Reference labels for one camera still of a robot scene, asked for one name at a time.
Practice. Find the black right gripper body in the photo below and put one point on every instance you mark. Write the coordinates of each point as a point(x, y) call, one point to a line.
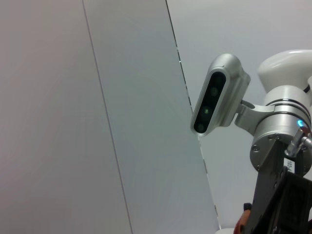
point(280, 207)

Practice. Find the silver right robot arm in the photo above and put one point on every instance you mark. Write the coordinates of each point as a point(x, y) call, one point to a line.
point(282, 102)

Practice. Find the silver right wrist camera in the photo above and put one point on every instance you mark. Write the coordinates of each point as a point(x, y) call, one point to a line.
point(219, 97)

